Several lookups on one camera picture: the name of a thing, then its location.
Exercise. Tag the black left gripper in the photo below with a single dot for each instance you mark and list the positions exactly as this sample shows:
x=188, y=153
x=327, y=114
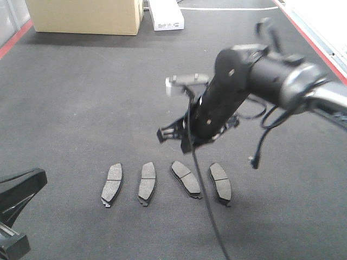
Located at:
x=16, y=192

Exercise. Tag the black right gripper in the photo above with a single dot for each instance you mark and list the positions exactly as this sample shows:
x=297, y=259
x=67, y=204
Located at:
x=226, y=92

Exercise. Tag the grey brake pad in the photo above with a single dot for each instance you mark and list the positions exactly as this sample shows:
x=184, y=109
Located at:
x=147, y=183
x=112, y=185
x=221, y=183
x=187, y=179

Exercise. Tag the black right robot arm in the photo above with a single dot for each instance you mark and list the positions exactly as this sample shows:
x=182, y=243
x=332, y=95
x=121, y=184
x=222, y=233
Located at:
x=288, y=82

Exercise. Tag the dark grey conveyor belt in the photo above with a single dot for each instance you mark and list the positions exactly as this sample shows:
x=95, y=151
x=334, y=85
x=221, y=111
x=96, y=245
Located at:
x=74, y=105

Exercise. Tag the white carton box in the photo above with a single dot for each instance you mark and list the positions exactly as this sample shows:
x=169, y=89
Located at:
x=166, y=15

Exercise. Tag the cardboard box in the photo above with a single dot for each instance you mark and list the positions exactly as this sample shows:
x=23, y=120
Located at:
x=86, y=17

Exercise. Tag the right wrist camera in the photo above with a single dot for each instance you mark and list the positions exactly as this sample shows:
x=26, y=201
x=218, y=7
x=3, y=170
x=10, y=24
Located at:
x=176, y=84

